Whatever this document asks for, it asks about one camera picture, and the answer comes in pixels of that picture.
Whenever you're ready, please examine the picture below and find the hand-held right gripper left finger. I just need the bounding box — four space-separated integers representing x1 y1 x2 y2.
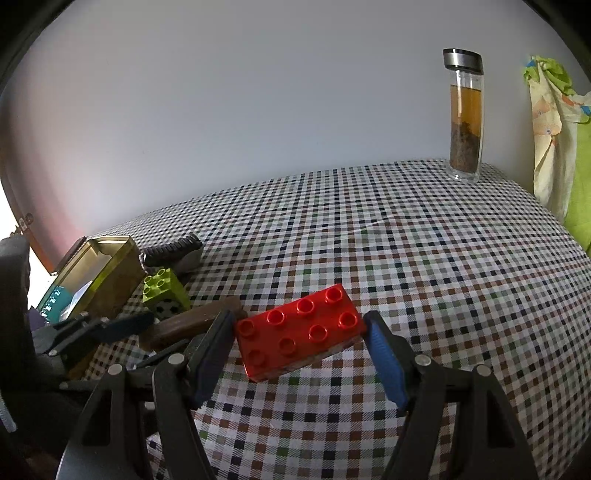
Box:
55 309 237 480

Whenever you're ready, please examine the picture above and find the red toy brick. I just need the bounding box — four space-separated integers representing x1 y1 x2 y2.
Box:
234 284 368 382

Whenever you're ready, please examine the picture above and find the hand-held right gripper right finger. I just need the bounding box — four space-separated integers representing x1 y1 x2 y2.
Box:
362 311 539 480

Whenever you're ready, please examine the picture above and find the teal toy brick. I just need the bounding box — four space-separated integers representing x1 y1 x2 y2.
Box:
39 285 75 325

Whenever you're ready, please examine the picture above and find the green toy brick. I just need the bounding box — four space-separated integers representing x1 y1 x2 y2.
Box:
141 268 191 320

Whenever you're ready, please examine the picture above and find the long brown block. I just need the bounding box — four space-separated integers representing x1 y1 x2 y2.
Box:
139 296 246 352

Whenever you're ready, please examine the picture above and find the gold tin box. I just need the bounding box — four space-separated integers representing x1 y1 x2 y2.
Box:
39 234 147 370

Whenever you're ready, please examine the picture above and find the green yellow printed cloth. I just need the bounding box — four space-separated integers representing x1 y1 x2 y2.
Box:
523 55 591 256

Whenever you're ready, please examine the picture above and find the checkered tablecloth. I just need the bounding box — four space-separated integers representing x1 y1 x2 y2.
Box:
65 158 591 480

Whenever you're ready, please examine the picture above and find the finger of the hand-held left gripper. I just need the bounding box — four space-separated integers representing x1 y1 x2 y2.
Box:
33 309 156 360
59 340 195 394

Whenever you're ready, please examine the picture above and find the glass tea bottle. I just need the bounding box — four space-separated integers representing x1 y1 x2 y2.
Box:
442 47 486 182

